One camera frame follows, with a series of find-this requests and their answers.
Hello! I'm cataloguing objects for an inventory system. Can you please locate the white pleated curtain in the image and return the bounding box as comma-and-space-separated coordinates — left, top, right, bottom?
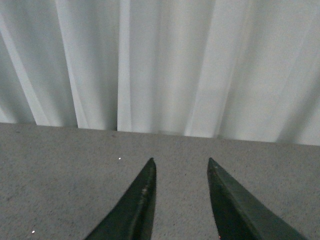
0, 0, 320, 145

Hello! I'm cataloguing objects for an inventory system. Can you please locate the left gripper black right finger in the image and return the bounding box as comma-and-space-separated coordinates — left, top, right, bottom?
207, 158, 306, 240

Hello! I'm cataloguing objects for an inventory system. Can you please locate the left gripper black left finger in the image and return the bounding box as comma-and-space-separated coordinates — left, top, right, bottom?
86, 158, 157, 240

